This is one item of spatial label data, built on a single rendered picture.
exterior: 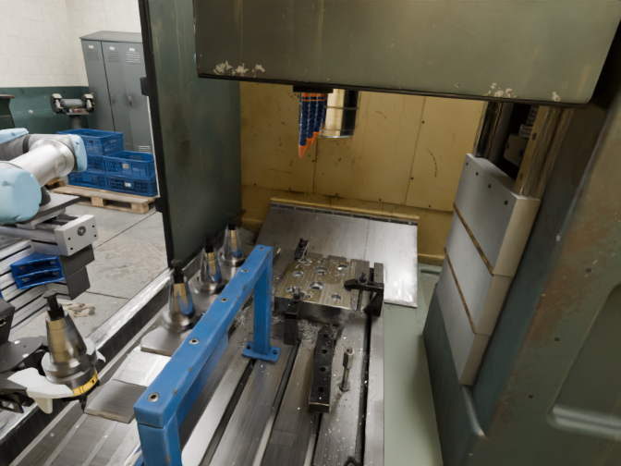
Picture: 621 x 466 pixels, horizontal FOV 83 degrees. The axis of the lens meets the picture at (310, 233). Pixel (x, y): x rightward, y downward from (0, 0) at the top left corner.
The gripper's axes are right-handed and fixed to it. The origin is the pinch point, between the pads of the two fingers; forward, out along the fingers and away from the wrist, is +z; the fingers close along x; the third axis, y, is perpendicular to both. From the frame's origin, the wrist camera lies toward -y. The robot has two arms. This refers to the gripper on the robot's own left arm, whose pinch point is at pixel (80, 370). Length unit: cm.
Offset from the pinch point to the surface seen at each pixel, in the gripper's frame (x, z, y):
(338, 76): -34, 30, -40
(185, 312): -11.3, 10.5, -4.0
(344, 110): -59, 29, -32
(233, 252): -32.9, 9.9, -3.8
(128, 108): -444, -321, 18
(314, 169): -166, 4, 11
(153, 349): -4.8, 8.7, -1.6
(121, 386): 2.4, 8.7, -1.6
